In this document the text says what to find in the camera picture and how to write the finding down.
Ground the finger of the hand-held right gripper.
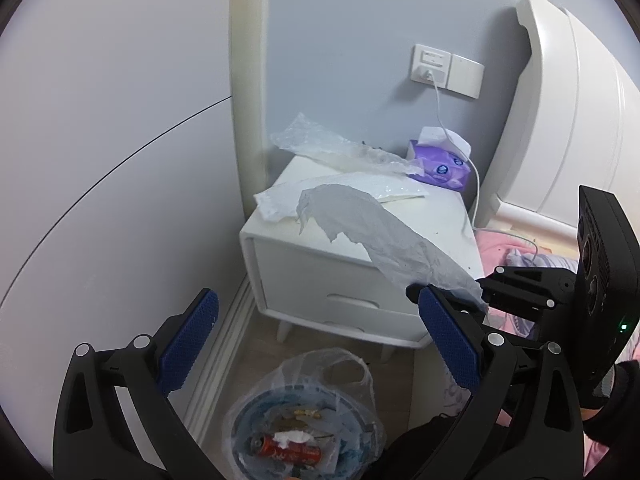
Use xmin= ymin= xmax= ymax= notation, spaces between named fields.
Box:
xmin=475 ymin=266 xmax=576 ymax=293
xmin=480 ymin=287 xmax=557 ymax=333

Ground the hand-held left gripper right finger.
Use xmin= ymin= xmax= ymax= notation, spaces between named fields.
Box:
xmin=417 ymin=284 xmax=586 ymax=480

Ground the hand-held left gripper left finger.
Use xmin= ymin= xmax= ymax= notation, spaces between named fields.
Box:
xmin=52 ymin=287 xmax=221 ymax=480

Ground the black trash bin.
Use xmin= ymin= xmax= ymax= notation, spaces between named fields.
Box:
xmin=222 ymin=380 xmax=387 ymax=480

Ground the trash bin with plastic liner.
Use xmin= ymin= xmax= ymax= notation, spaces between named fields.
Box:
xmin=222 ymin=349 xmax=387 ymax=480

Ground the grey plastic sheet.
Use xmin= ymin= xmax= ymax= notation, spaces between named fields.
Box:
xmin=297 ymin=183 xmax=488 ymax=313

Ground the red drink can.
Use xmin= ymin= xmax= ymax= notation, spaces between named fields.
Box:
xmin=250 ymin=434 xmax=322 ymax=467

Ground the person's right forearm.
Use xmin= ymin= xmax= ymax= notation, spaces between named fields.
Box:
xmin=580 ymin=360 xmax=640 ymax=461

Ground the white baseboard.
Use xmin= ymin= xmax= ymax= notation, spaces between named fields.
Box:
xmin=182 ymin=275 xmax=261 ymax=443

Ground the pink floral bed sheet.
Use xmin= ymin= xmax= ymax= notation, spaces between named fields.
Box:
xmin=440 ymin=227 xmax=640 ymax=480

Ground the dark cloth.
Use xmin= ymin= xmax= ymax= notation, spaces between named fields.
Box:
xmin=382 ymin=414 xmax=476 ymax=480

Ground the white nightstand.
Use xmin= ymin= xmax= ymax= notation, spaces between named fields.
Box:
xmin=239 ymin=155 xmax=486 ymax=363

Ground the purple tissue pack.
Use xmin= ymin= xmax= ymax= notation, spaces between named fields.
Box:
xmin=406 ymin=126 xmax=473 ymax=192

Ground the white plastic wrapper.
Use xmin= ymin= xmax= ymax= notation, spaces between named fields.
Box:
xmin=254 ymin=170 xmax=431 ymax=223

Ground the white bed headboard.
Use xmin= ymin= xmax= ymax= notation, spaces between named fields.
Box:
xmin=475 ymin=0 xmax=640 ymax=241

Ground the clear crumpled plastic bag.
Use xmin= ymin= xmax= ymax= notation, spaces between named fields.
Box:
xmin=270 ymin=112 xmax=426 ymax=178

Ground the white charger cable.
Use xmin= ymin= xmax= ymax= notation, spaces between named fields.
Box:
xmin=425 ymin=72 xmax=541 ymax=266

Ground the white wall switch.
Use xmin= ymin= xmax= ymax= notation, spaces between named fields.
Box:
xmin=447 ymin=54 xmax=485 ymax=100

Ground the white wall socket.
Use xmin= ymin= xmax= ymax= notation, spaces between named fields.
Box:
xmin=411 ymin=44 xmax=453 ymax=86

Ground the white vertical wall trim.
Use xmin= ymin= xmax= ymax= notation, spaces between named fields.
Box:
xmin=229 ymin=0 xmax=273 ymax=216

